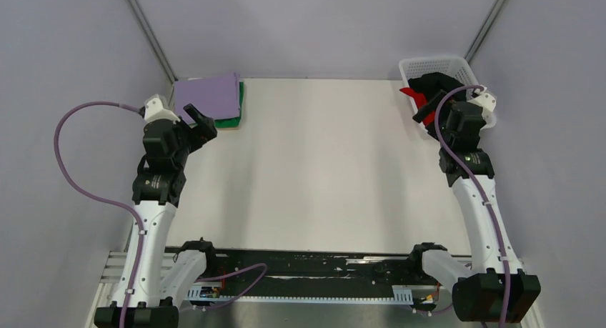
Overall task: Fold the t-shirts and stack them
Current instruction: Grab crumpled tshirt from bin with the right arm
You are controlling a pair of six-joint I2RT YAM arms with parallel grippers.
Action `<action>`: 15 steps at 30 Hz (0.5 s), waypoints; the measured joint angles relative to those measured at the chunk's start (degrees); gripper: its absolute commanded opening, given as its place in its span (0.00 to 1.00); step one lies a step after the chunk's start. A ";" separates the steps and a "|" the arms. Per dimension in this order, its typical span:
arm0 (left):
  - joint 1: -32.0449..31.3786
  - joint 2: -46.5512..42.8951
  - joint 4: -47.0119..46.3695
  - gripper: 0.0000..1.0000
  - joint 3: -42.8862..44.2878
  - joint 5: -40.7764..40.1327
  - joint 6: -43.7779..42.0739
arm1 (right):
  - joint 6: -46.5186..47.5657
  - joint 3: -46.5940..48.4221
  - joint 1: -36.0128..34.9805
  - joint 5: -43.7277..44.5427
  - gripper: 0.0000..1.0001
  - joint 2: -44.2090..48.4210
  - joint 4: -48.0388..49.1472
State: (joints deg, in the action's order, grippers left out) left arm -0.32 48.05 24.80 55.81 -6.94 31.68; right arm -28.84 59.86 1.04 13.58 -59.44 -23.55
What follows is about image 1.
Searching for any folded green t shirt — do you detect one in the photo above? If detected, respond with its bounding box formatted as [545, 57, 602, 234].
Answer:
[214, 81, 245, 129]

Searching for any white plastic basket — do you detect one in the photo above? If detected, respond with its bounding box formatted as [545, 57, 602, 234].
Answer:
[399, 56, 497, 151]

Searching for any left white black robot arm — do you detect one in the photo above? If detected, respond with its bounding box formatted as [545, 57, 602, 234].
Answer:
[94, 101, 219, 327]

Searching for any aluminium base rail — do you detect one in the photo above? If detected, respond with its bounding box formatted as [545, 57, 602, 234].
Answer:
[85, 251, 545, 328]

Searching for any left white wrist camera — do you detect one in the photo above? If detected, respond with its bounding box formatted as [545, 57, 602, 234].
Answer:
[143, 94, 181, 123]

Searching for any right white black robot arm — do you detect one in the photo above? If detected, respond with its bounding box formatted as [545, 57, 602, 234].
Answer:
[408, 101, 541, 324]

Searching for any white slotted cable duct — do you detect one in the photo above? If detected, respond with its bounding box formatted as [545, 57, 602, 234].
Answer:
[185, 287, 414, 305]

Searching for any black t shirt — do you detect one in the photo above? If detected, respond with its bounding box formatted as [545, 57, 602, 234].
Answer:
[408, 72, 463, 99]

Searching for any folded purple t shirt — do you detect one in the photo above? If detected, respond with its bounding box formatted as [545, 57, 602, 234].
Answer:
[174, 72, 241, 123]

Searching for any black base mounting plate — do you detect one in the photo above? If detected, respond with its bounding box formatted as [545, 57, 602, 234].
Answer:
[165, 248, 455, 301]

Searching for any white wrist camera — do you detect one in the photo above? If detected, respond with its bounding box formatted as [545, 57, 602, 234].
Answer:
[143, 94, 181, 123]
[469, 86, 497, 115]

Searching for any red t shirt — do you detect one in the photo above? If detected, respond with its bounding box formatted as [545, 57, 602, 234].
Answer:
[399, 87, 435, 127]

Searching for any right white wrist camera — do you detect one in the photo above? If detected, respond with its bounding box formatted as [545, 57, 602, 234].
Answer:
[469, 86, 497, 115]

